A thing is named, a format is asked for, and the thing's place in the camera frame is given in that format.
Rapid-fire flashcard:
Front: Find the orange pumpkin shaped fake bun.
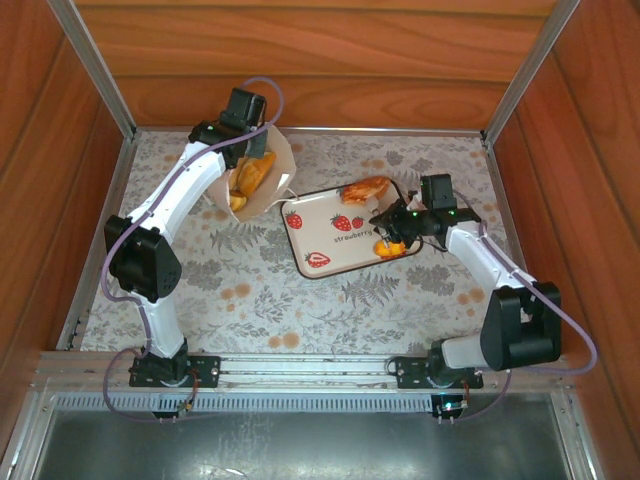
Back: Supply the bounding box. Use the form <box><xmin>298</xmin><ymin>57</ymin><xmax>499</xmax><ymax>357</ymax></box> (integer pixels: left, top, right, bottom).
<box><xmin>373</xmin><ymin>238</ymin><xmax>407</xmax><ymax>260</ymax></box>

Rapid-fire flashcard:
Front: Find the long golden fake bread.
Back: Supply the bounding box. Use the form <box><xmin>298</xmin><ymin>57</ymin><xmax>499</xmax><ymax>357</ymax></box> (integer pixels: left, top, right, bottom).
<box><xmin>234</xmin><ymin>151</ymin><xmax>278</xmax><ymax>197</ymax></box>

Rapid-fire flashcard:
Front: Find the flaky fake pastry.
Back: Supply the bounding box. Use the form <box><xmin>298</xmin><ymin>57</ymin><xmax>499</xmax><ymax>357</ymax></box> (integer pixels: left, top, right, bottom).
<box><xmin>341</xmin><ymin>175</ymin><xmax>392</xmax><ymax>205</ymax></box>

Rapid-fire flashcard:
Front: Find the white paper bag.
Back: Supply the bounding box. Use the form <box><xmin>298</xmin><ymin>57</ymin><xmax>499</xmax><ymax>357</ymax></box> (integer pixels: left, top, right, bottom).
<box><xmin>208</xmin><ymin>124</ymin><xmax>301</xmax><ymax>224</ymax></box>

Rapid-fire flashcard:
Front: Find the strawberry print tray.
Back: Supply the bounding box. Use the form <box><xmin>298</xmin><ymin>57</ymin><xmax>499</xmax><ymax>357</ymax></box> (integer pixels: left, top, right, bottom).
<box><xmin>279</xmin><ymin>177</ymin><xmax>424</xmax><ymax>280</ymax></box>

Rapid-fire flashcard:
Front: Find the floral print tablecloth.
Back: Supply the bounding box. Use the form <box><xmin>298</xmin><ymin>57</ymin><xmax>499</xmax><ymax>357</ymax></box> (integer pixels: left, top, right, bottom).
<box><xmin>79</xmin><ymin>127</ymin><xmax>544</xmax><ymax>354</ymax></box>

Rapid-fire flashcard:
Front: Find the small circuit board green light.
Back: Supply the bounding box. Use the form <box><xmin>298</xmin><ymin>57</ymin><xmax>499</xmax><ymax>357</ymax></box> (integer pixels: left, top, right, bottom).
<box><xmin>434</xmin><ymin>394</ymin><xmax>471</xmax><ymax>419</ymax></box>

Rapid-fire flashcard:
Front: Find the grey metal sheet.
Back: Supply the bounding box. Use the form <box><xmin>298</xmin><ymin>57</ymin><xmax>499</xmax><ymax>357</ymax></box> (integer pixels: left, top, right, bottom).
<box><xmin>34</xmin><ymin>409</ymin><xmax>574</xmax><ymax>480</ymax></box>

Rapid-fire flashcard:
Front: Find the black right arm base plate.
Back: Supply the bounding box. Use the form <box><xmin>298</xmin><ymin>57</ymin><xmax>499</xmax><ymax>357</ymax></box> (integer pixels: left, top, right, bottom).
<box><xmin>394</xmin><ymin>352</ymin><xmax>485</xmax><ymax>390</ymax></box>

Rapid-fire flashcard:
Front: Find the aluminium frame post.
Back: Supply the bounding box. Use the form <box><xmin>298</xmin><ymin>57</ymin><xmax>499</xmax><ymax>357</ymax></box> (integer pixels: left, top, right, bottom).
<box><xmin>47</xmin><ymin>0</ymin><xmax>137</xmax><ymax>141</ymax></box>
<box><xmin>482</xmin><ymin>0</ymin><xmax>581</xmax><ymax>144</ymax></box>

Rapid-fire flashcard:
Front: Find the wide aluminium base rail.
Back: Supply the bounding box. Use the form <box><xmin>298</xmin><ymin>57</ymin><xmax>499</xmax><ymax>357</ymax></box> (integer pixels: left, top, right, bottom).
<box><xmin>32</xmin><ymin>351</ymin><xmax>574</xmax><ymax>394</ymax></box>

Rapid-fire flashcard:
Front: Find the grey slotted cable duct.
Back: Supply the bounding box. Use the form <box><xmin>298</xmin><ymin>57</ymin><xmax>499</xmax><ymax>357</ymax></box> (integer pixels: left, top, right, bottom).
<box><xmin>49</xmin><ymin>392</ymin><xmax>556</xmax><ymax>414</ymax></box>

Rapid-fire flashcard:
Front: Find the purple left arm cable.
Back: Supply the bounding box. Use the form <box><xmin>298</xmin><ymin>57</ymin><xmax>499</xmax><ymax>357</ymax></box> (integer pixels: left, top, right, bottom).
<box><xmin>101</xmin><ymin>75</ymin><xmax>286</xmax><ymax>425</ymax></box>

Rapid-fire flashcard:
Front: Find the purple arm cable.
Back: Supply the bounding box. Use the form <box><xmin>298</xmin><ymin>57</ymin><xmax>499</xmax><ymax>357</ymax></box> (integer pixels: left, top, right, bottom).
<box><xmin>437</xmin><ymin>192</ymin><xmax>599</xmax><ymax>426</ymax></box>
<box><xmin>101</xmin><ymin>75</ymin><xmax>286</xmax><ymax>425</ymax></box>

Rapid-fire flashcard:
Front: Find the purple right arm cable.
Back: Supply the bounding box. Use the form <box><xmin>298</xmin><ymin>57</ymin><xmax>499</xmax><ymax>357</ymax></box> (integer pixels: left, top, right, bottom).
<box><xmin>437</xmin><ymin>192</ymin><xmax>599</xmax><ymax>426</ymax></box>

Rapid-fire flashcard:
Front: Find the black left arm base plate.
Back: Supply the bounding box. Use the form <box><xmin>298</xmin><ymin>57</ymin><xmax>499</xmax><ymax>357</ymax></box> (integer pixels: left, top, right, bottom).
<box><xmin>128</xmin><ymin>352</ymin><xmax>221</xmax><ymax>389</ymax></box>

